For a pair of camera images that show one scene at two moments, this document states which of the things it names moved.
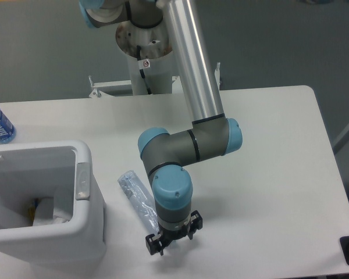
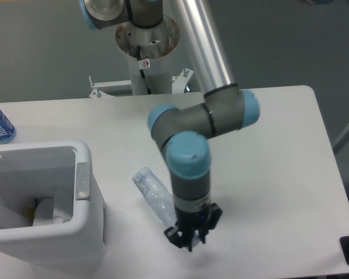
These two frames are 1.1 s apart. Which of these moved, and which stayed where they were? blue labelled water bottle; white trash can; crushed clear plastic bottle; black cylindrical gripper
Moved: crushed clear plastic bottle; black cylindrical gripper
Stayed: white trash can; blue labelled water bottle
